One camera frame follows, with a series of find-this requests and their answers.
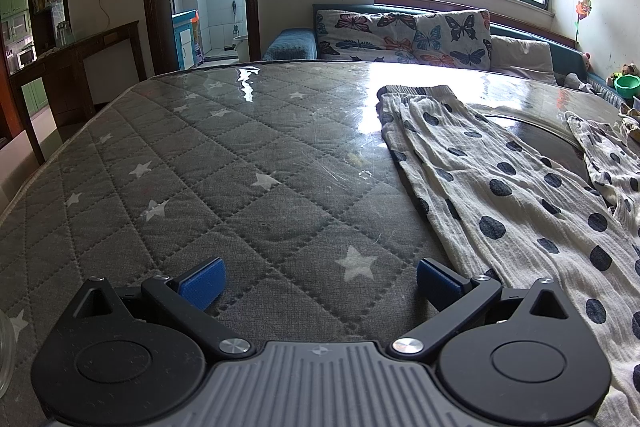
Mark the white pillow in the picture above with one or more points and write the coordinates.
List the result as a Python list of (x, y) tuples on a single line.
[(522, 54)]

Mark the butterfly print pillow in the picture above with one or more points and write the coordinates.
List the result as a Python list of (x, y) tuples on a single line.
[(452, 37), (365, 34)]

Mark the polka dot white garment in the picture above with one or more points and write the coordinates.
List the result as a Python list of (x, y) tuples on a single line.
[(602, 157)]

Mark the blue white toy cabinet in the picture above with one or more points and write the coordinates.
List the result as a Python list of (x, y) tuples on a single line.
[(185, 42)]

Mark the brown stuffed toy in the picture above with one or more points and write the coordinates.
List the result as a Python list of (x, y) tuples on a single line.
[(627, 69)]

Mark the flower pinwheel toy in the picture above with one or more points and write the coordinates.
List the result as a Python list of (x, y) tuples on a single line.
[(583, 7)]

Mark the glass jar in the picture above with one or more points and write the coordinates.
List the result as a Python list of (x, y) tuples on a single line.
[(64, 34)]

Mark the microwave oven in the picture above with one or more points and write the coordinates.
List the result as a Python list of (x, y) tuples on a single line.
[(26, 57)]

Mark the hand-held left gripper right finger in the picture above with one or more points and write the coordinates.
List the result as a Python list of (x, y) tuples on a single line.
[(438, 283)]

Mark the teal sofa bench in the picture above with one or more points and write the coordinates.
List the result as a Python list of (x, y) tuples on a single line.
[(564, 59)]

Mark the green plastic bowl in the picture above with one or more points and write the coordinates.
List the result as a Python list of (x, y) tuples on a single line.
[(627, 86)]

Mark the clear glass mug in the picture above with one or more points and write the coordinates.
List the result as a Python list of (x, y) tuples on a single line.
[(5, 357)]

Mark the grey stuffed toy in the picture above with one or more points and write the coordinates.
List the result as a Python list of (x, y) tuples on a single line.
[(577, 82)]

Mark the blue cushion stool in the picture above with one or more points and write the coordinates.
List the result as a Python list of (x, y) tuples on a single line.
[(290, 44)]

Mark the polka dot white pants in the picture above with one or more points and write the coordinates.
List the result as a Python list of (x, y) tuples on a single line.
[(500, 207)]

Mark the round built-in induction cooker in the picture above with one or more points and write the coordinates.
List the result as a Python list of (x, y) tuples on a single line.
[(540, 138)]

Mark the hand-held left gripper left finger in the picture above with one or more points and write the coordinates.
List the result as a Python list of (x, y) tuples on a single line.
[(202, 283)]

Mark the dark wooden console table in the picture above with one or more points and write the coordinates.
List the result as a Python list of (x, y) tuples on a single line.
[(75, 52)]

